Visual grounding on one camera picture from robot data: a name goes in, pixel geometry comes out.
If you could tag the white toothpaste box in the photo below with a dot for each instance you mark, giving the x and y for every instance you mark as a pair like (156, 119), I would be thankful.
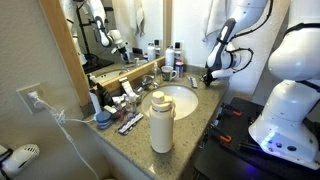
(126, 87)

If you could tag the orange black clamp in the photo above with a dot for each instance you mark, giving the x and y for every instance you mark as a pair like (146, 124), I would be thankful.
(231, 110)
(221, 135)

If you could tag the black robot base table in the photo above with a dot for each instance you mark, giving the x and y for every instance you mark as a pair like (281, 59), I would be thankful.
(226, 160)

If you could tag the white oval sink basin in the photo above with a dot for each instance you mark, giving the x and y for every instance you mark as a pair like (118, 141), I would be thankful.
(185, 98)

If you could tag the blue round container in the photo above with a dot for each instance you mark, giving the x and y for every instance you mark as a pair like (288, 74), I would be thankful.
(104, 120)

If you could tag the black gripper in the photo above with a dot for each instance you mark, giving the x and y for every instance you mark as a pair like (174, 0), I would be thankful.
(210, 75)

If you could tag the clear soap bottle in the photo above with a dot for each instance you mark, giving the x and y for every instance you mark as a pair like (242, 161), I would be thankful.
(156, 75)

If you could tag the chrome sink faucet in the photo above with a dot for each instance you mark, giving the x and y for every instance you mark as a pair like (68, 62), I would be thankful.
(146, 83)

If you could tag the wood framed wall mirror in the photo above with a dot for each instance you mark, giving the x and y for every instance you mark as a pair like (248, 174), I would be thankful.
(113, 40)

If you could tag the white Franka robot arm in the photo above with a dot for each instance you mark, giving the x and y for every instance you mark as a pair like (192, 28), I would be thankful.
(293, 100)

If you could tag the blue white blister pack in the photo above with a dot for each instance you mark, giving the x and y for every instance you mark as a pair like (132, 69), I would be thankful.
(130, 123)

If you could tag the cream insulated water bottle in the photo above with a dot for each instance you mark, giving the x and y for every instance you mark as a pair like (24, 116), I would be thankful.
(161, 126)

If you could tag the white hair dryer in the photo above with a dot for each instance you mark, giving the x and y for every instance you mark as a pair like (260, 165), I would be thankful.
(20, 160)

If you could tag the white wall power outlet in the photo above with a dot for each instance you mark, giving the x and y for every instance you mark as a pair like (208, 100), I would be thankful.
(31, 98)

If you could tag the red capped spray can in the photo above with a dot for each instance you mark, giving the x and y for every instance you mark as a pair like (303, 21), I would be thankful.
(179, 69)

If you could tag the white plastic bottle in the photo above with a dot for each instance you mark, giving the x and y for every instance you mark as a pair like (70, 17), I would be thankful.
(170, 57)

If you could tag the toothpaste tube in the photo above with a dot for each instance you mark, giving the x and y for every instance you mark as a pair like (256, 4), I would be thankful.
(192, 82)

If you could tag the blue mouthwash bottle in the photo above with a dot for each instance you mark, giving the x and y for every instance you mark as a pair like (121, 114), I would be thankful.
(177, 51)

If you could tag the grey hanging towel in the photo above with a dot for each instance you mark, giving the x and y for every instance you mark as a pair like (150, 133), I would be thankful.
(216, 16)

